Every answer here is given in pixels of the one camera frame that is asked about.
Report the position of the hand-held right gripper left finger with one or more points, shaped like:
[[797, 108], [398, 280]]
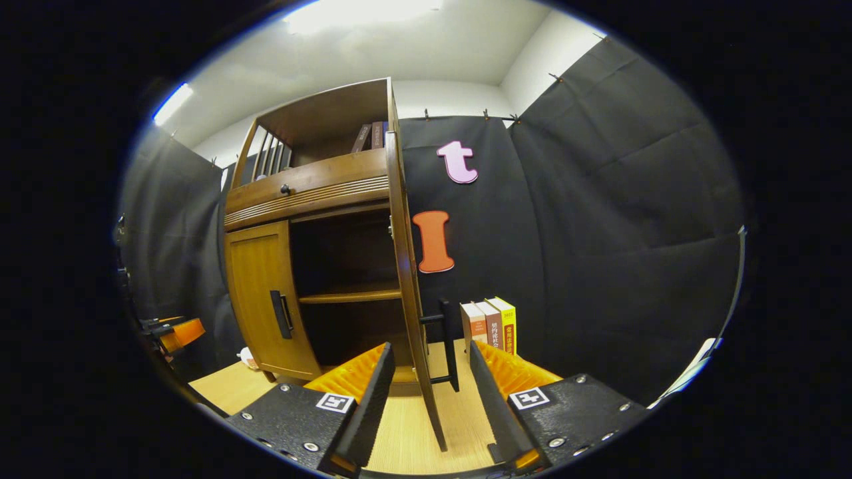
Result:
[[373, 406]]

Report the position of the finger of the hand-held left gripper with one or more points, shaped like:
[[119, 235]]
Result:
[[183, 332]]

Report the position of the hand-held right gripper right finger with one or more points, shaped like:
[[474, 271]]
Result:
[[496, 412]]

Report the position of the wooden cabinet door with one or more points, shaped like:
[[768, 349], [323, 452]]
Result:
[[256, 286], [407, 279]]

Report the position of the wooden double-door shoe cabinet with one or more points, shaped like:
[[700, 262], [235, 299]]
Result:
[[319, 120]]

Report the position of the small white and red container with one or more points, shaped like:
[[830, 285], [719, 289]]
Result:
[[247, 358]]

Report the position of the white and brown book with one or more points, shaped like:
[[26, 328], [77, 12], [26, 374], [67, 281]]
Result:
[[493, 324]]

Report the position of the white book with orange label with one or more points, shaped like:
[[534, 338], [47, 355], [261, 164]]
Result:
[[474, 326]]

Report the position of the yellow book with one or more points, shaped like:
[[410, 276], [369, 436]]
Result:
[[507, 322]]

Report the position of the wooden drawer with black knob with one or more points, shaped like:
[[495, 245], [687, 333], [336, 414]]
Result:
[[313, 183]]

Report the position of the black backdrop cloth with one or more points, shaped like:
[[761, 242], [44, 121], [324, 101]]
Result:
[[599, 233]]

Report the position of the small ceiling light panel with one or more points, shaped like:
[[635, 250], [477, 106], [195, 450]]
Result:
[[172, 104]]

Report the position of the large ceiling light panel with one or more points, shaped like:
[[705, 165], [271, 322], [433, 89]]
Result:
[[359, 13]]

